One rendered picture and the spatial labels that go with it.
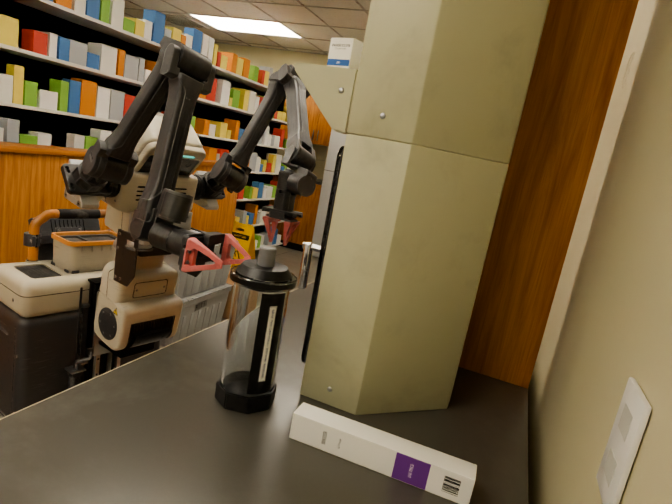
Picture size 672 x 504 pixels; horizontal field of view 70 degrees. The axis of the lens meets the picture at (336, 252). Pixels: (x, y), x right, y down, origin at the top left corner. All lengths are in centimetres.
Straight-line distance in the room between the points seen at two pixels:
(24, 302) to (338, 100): 129
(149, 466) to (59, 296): 118
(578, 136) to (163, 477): 96
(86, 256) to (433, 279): 134
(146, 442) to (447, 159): 62
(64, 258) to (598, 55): 167
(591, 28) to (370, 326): 74
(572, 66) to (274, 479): 94
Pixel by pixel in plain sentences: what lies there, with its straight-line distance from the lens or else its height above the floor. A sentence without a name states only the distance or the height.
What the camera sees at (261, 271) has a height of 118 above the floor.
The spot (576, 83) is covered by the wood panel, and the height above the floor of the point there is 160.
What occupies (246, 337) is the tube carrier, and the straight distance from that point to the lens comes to 78.
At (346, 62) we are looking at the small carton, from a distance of 89.
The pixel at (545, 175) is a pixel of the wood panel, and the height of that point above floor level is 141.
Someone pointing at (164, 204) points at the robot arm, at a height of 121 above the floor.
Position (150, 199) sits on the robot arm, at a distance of 110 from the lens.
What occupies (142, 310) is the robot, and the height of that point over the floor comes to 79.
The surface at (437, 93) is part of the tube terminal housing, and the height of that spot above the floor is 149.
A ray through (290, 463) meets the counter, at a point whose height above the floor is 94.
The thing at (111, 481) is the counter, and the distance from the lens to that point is 70.
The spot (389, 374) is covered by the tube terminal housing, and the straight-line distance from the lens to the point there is 87.
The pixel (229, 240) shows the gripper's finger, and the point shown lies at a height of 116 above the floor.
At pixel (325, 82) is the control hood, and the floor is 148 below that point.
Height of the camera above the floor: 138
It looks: 12 degrees down
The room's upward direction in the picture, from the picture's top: 10 degrees clockwise
